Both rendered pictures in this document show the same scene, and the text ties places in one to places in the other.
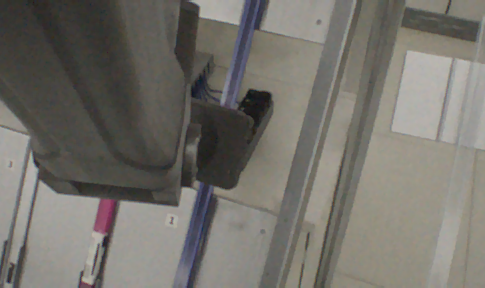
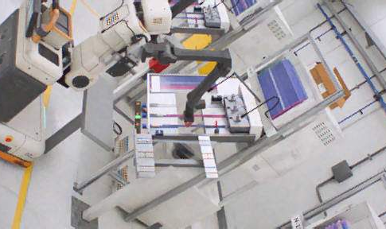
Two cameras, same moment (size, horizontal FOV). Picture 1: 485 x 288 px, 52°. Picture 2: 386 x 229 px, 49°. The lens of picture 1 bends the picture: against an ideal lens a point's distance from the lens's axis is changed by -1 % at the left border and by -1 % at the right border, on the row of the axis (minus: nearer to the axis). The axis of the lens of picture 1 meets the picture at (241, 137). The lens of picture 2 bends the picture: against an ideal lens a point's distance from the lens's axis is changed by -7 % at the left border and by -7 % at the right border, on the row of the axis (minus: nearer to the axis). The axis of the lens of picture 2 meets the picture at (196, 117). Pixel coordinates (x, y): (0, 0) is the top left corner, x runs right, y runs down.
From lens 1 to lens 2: 2.61 m
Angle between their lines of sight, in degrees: 37
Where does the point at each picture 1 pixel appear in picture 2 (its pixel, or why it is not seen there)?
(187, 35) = (202, 106)
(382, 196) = not seen: outside the picture
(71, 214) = (166, 111)
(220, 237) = (172, 129)
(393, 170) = not seen: outside the picture
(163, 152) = (196, 95)
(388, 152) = not seen: outside the picture
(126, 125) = (198, 91)
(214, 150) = (189, 117)
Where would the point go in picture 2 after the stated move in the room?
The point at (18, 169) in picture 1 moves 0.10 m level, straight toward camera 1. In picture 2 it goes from (169, 104) to (165, 106)
